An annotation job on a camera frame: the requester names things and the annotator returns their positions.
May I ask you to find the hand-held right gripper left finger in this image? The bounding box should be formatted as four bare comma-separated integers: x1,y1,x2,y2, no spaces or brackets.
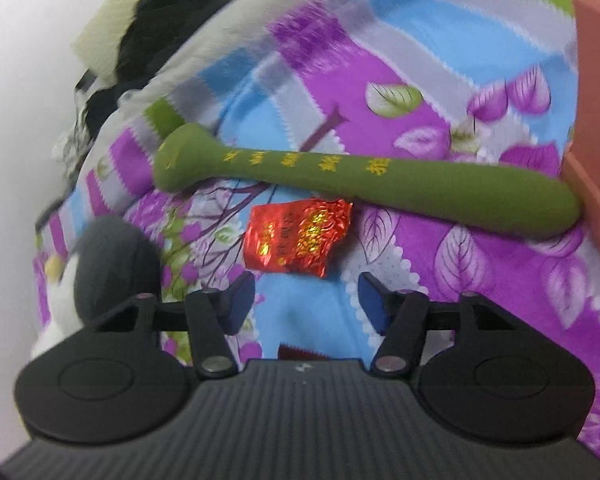
92,271,257,380

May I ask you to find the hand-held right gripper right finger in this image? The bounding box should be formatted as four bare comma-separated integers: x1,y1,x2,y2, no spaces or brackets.
357,272,518,377

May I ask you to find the red foil packet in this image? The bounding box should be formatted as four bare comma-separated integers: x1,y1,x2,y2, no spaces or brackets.
244,199,354,279

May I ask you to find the orange cardboard box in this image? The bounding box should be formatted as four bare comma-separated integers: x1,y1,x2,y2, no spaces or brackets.
561,0,600,261

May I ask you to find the green padded massage stick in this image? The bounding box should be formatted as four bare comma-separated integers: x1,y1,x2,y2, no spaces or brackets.
152,122,582,238

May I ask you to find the grey white penguin plush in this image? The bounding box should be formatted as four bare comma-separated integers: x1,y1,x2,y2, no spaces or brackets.
30,215,162,358

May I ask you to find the striped floral bed sheet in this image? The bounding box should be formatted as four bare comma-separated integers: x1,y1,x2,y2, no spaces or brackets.
32,0,600,461

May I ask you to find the black cloth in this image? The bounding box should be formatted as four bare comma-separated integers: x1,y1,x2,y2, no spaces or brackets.
77,85,133,133

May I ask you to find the grey duvet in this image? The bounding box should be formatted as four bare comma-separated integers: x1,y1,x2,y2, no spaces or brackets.
115,0,468,111

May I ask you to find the black clothing pile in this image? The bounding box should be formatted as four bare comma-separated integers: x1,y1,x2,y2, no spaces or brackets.
114,0,238,83

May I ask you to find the cream quilted headboard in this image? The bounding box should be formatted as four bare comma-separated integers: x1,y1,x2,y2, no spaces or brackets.
72,0,181,76

